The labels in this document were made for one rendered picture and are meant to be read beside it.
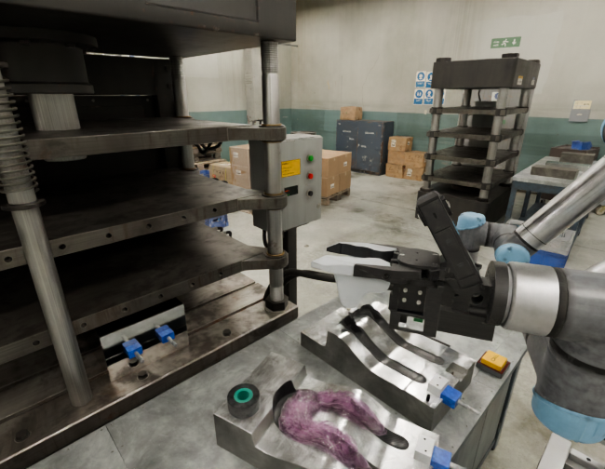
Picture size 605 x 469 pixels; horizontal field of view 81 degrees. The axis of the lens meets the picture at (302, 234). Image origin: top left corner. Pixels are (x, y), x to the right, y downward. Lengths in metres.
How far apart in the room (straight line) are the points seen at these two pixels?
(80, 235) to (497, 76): 4.42
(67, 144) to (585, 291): 1.09
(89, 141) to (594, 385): 1.12
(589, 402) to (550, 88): 7.00
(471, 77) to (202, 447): 4.55
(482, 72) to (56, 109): 4.31
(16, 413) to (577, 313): 1.37
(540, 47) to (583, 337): 7.10
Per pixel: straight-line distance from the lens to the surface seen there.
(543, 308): 0.43
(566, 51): 7.40
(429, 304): 0.42
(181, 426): 1.15
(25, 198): 1.05
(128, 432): 1.18
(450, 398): 1.09
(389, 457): 1.00
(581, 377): 0.49
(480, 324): 0.45
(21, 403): 1.44
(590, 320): 0.44
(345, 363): 1.20
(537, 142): 7.42
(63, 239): 1.14
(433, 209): 0.41
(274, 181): 1.33
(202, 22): 1.13
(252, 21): 1.23
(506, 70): 4.80
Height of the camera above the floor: 1.64
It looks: 21 degrees down
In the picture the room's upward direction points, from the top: straight up
